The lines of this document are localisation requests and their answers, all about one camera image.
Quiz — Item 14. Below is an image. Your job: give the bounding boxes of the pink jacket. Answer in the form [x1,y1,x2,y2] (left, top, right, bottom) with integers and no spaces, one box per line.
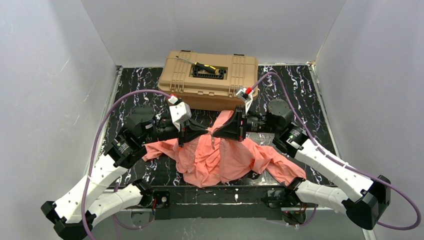
[142,110,307,188]

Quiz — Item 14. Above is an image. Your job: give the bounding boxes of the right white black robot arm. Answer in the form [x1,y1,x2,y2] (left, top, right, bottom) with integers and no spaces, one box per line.
[212,99,391,230]

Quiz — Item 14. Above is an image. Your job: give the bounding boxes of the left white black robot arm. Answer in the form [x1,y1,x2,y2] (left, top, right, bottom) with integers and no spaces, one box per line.
[41,102,208,240]

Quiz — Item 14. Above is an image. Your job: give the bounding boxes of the tan plastic toolbox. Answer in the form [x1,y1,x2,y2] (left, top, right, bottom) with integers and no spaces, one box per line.
[157,50,259,112]

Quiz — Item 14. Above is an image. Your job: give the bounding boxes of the black yellow screwdriver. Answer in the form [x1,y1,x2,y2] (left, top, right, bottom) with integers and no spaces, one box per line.
[175,55,218,74]

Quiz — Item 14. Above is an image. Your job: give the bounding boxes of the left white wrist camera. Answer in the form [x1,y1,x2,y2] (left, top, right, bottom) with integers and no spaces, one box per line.
[168,94,192,132]

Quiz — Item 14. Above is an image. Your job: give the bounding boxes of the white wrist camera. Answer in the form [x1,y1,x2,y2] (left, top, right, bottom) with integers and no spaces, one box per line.
[236,87,253,115]
[168,94,192,132]

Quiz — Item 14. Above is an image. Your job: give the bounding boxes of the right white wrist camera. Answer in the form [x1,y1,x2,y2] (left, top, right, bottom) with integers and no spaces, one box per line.
[236,87,253,115]

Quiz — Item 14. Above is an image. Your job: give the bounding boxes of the black toolbox handle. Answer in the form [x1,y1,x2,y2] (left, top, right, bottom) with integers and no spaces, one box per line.
[190,66,228,80]

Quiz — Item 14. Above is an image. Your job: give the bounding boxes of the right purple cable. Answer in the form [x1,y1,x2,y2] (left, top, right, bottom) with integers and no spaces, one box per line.
[251,72,422,231]

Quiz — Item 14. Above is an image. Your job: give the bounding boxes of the purple cable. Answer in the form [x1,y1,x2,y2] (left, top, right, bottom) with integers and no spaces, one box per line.
[251,72,422,231]
[80,89,173,240]

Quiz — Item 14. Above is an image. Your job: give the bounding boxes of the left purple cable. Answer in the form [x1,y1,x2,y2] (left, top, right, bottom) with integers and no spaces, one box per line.
[80,89,173,240]

